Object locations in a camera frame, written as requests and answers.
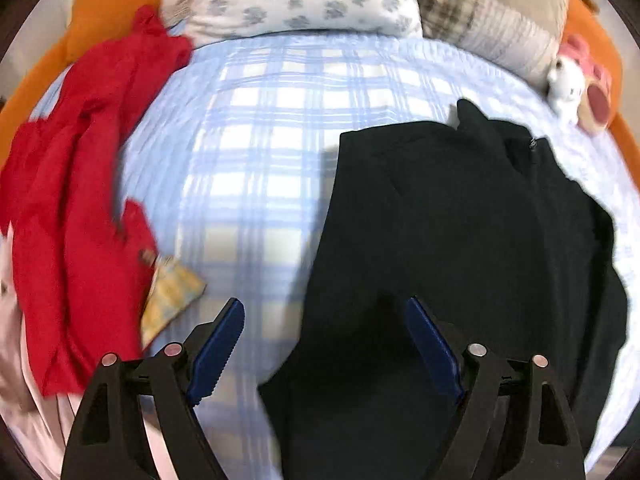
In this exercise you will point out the white plush toy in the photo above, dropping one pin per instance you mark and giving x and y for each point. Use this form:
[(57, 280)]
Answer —
[(565, 85)]

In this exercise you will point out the red garment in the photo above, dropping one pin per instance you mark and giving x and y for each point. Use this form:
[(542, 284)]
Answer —
[(75, 210)]

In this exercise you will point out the orange bed frame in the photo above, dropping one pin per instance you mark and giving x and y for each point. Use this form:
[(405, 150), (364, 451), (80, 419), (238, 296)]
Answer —
[(110, 10)]

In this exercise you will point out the black garment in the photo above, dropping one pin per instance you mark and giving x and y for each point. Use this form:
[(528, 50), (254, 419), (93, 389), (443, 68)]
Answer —
[(450, 210)]

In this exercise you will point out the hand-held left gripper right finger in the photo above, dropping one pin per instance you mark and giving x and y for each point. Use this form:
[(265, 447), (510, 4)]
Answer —
[(432, 345)]

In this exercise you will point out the blue plaid blanket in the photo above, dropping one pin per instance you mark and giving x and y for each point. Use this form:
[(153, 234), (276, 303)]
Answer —
[(250, 160)]

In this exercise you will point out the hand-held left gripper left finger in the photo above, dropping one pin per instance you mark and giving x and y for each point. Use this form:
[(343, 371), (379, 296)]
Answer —
[(220, 345)]

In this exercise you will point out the beige plaid pillow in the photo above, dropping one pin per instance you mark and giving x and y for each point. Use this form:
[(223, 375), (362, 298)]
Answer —
[(490, 20)]

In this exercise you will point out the pale pink cloth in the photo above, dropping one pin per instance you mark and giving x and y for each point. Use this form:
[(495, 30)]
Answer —
[(30, 410)]

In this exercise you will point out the yellow patterned cloth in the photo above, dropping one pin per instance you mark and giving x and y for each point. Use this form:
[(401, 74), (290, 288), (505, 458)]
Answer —
[(170, 290)]

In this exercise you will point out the pink plush toy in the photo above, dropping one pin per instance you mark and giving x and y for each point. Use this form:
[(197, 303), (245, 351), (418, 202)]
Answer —
[(597, 100)]

